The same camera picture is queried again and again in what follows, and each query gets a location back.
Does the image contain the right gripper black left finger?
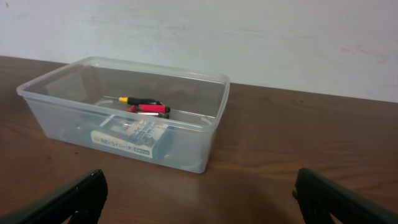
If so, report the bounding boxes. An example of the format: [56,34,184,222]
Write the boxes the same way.
[1,169,108,224]

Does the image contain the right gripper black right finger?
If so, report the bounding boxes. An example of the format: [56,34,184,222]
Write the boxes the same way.
[292,168,397,224]

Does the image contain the blue white screwdriver set box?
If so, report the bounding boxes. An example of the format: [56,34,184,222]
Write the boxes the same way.
[90,119,173,160]

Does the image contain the black yellow handled screwdriver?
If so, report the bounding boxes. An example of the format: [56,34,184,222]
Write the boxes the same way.
[104,96,162,105]

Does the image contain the red handled pliers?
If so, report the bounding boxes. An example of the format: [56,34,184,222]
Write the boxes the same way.
[127,104,170,113]

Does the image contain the clear plastic storage container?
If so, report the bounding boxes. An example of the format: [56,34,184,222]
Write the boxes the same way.
[17,57,229,173]

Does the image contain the small black handled claw hammer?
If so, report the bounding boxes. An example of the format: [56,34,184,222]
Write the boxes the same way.
[137,111,169,119]

